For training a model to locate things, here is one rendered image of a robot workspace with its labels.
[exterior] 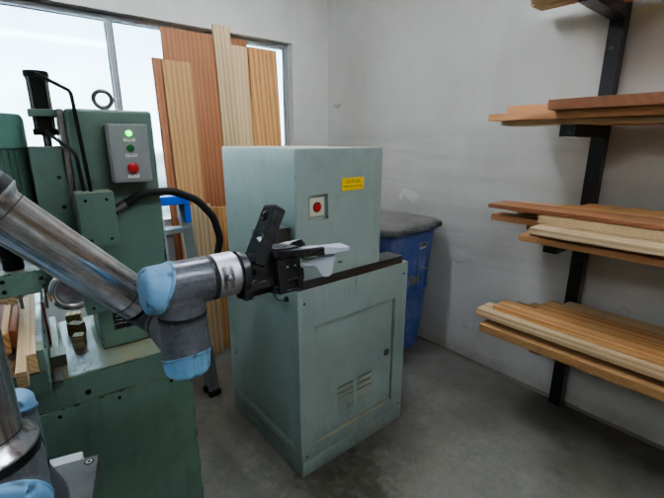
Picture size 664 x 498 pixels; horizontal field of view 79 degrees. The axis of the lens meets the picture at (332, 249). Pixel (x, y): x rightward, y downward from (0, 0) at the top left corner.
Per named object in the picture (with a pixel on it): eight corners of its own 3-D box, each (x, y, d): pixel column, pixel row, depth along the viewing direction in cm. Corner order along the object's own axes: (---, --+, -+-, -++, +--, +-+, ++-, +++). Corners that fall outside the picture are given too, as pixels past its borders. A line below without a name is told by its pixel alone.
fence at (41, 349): (37, 295, 143) (34, 281, 142) (42, 294, 144) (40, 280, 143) (40, 372, 96) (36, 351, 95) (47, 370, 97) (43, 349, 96)
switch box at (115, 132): (112, 181, 117) (104, 124, 113) (148, 179, 123) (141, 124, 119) (115, 183, 113) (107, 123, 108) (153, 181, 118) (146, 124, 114)
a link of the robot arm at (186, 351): (195, 347, 76) (190, 291, 73) (220, 373, 67) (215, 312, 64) (151, 361, 71) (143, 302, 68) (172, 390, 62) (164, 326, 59)
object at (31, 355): (30, 296, 142) (27, 284, 141) (37, 295, 143) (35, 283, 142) (30, 374, 95) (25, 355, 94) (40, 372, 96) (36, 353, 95)
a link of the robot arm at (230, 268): (201, 253, 69) (219, 257, 63) (225, 248, 72) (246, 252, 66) (207, 294, 70) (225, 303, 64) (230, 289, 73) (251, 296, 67)
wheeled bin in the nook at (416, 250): (319, 343, 294) (317, 212, 269) (369, 322, 329) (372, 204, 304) (386, 381, 248) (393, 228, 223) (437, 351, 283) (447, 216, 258)
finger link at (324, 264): (351, 272, 76) (302, 277, 76) (349, 241, 75) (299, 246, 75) (353, 276, 73) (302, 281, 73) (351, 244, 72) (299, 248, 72)
